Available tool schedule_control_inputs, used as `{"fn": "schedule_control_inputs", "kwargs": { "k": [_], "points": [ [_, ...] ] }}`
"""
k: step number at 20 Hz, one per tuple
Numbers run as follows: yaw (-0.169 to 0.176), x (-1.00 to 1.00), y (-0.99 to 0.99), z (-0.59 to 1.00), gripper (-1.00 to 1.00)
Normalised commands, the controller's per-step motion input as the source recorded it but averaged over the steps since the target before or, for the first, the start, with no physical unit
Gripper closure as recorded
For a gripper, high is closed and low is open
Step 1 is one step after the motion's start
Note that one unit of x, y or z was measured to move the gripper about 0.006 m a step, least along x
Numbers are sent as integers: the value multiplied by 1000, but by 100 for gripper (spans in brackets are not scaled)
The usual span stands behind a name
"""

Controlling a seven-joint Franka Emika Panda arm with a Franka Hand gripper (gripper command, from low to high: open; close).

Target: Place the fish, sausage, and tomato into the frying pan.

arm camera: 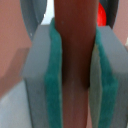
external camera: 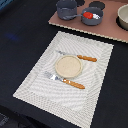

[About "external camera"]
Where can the grey frying pan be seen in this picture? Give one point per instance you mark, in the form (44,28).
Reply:
(91,22)

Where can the pink stove board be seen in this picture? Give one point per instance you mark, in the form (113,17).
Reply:
(108,28)

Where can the grey cooking pot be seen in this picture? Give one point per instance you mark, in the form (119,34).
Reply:
(66,9)

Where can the woven beige placemat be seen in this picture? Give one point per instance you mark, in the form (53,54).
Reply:
(71,96)

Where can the red toy tomato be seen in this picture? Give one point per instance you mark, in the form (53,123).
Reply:
(88,15)

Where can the round beige plate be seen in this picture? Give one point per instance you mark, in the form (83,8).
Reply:
(68,66)

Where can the fork with wooden handle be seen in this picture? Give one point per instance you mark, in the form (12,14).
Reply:
(69,82)

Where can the beige bowl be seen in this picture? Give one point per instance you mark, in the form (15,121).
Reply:
(123,16)

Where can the knife with wooden handle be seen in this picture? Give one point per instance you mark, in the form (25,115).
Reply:
(79,56)

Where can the white toy fish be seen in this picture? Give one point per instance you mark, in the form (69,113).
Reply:
(95,16)

